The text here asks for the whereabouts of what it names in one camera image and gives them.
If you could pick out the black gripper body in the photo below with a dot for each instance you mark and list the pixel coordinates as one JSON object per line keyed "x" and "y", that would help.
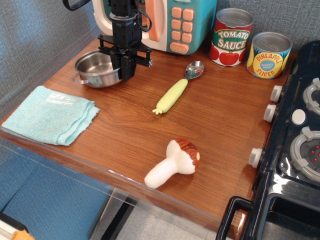
{"x": 126, "y": 39}

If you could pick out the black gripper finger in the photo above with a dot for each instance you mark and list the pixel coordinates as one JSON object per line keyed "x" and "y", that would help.
{"x": 115, "y": 56}
{"x": 128, "y": 68}

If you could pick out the stainless steel pot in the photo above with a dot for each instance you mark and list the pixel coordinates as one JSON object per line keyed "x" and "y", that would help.
{"x": 95, "y": 70}

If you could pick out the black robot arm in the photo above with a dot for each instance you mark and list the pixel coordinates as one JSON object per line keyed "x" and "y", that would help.
{"x": 125, "y": 8}

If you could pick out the teal toy microwave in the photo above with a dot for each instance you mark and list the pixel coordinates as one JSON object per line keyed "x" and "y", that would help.
{"x": 177, "y": 26}

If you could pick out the light blue folded cloth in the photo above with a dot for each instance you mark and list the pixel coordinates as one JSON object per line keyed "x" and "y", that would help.
{"x": 51, "y": 117}

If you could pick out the toy mushroom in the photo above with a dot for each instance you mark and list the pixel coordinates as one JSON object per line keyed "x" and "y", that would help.
{"x": 182, "y": 157}

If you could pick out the tomato sauce can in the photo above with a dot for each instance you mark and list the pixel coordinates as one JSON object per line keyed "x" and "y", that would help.
{"x": 231, "y": 33}

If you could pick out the pineapple slices can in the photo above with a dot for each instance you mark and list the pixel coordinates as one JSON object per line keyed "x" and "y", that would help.
{"x": 268, "y": 55}

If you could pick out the orange furry object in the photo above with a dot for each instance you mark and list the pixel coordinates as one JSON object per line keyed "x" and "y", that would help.
{"x": 11, "y": 229}

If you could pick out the black toy stove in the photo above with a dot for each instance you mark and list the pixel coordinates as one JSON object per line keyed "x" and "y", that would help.
{"x": 286, "y": 190}

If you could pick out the green handled metal spoon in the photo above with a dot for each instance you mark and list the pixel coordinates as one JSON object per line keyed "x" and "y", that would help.
{"x": 192, "y": 71}

